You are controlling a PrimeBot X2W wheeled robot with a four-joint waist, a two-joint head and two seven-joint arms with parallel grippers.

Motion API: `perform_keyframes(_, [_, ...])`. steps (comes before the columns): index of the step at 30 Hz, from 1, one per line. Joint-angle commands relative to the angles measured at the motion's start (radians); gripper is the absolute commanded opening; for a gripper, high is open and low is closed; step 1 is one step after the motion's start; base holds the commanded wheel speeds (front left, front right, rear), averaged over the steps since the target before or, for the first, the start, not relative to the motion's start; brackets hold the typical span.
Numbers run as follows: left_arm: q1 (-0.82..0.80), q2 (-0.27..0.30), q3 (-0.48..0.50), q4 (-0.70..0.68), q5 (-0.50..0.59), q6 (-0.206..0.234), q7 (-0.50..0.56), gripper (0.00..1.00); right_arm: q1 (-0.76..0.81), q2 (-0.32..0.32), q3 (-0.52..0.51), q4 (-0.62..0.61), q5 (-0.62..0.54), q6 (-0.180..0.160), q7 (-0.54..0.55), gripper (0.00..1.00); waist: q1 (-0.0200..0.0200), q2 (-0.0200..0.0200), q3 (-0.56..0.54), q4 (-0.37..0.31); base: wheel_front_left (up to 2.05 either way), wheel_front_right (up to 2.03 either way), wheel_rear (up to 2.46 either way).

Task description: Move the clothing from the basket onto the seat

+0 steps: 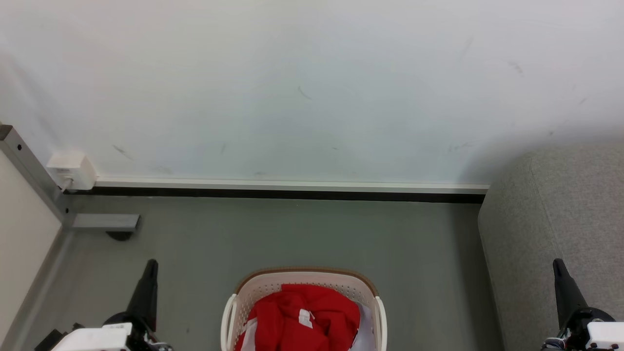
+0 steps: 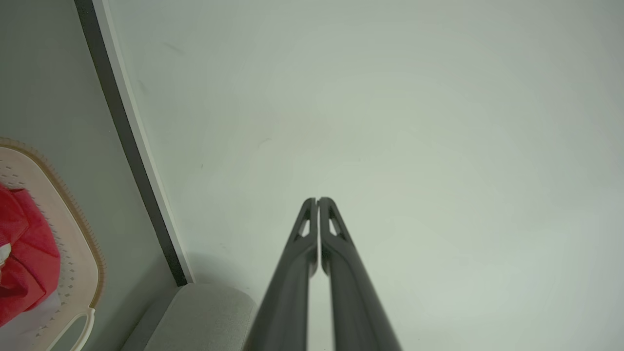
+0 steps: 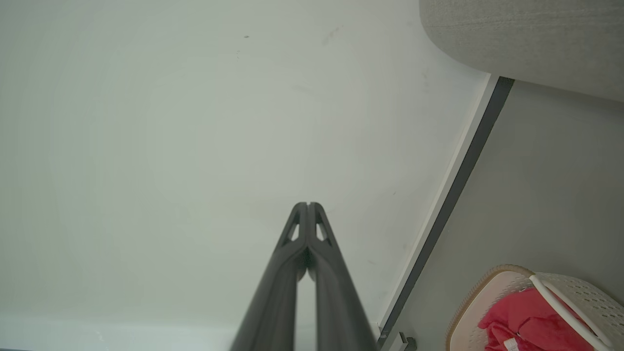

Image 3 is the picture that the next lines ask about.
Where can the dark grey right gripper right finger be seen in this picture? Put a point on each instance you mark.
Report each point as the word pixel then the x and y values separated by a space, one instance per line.
pixel 339 302

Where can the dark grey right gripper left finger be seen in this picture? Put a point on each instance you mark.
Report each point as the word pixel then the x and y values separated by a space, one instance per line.
pixel 273 302

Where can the red shorts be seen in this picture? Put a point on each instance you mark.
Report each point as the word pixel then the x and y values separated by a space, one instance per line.
pixel 531 319

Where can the white perforated laundry basket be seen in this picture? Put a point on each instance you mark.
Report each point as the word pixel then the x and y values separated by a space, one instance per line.
pixel 582 297

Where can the grey and white baseboard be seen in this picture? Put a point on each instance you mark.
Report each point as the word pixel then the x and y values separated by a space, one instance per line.
pixel 446 209

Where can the light grey fabric sofa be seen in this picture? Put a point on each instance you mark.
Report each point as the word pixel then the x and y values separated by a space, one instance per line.
pixel 531 39

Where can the small grey floor bracket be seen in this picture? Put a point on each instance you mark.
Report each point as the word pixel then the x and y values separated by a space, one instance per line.
pixel 405 342

